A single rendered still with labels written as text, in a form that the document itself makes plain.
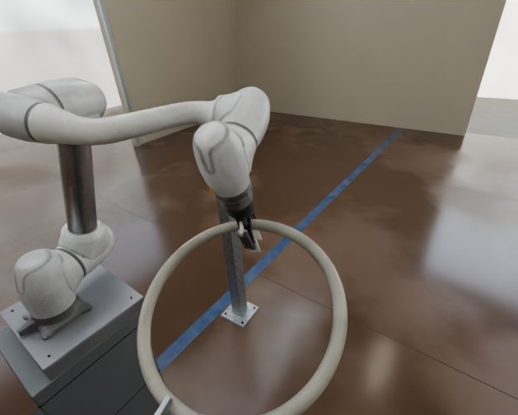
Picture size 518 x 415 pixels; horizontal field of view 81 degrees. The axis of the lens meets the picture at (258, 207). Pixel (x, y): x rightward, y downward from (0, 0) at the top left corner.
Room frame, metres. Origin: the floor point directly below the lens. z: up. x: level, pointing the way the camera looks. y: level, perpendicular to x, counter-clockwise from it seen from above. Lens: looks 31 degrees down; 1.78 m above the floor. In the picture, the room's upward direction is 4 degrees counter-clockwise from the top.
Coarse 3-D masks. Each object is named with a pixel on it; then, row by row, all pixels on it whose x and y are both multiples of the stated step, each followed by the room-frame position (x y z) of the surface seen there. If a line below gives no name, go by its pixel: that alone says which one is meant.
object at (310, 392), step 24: (192, 240) 0.67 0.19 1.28; (312, 240) 0.60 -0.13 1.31; (168, 264) 0.61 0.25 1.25; (336, 288) 0.47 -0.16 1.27; (144, 312) 0.50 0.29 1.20; (336, 312) 0.43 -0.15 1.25; (144, 336) 0.45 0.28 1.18; (336, 336) 0.38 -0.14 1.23; (144, 360) 0.40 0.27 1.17; (336, 360) 0.34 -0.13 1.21; (312, 384) 0.31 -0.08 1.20; (288, 408) 0.28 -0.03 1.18
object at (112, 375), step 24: (0, 336) 0.77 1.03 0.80; (120, 336) 0.77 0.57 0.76; (24, 360) 0.67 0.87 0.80; (96, 360) 0.69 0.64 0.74; (120, 360) 0.74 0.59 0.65; (24, 384) 0.58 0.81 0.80; (48, 384) 0.58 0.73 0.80; (72, 384) 0.61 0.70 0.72; (96, 384) 0.66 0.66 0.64; (120, 384) 0.71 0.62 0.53; (144, 384) 0.78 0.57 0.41; (48, 408) 0.54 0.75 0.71; (72, 408) 0.58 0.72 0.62; (96, 408) 0.63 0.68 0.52; (120, 408) 0.68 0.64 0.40; (144, 408) 0.74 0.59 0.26
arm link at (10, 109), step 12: (36, 84) 0.86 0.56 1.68; (0, 96) 0.77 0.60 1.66; (12, 96) 0.77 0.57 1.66; (24, 96) 0.78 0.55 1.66; (36, 96) 0.80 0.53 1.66; (48, 96) 0.83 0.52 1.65; (0, 108) 0.74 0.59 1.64; (12, 108) 0.74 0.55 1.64; (24, 108) 0.74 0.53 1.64; (0, 120) 0.73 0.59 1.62; (12, 120) 0.72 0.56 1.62; (24, 120) 0.72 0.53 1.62; (0, 132) 0.75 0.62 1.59; (12, 132) 0.73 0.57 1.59; (24, 132) 0.72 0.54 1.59
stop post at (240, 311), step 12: (228, 216) 1.44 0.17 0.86; (228, 240) 1.45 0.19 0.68; (228, 252) 1.46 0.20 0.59; (240, 252) 1.49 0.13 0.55; (228, 264) 1.47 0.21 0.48; (240, 264) 1.48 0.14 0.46; (228, 276) 1.48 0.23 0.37; (240, 276) 1.47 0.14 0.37; (240, 288) 1.46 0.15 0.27; (240, 300) 1.45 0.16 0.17; (228, 312) 1.49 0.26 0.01; (240, 312) 1.44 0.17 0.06; (252, 312) 1.47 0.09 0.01; (240, 324) 1.37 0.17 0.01
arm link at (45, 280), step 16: (32, 256) 0.82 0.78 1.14; (48, 256) 0.82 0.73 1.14; (64, 256) 0.87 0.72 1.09; (16, 272) 0.77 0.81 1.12; (32, 272) 0.76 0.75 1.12; (48, 272) 0.78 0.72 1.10; (64, 272) 0.82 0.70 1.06; (80, 272) 0.87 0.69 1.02; (16, 288) 0.75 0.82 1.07; (32, 288) 0.74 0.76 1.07; (48, 288) 0.76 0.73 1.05; (64, 288) 0.79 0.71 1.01; (32, 304) 0.73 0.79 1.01; (48, 304) 0.74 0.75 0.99; (64, 304) 0.78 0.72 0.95
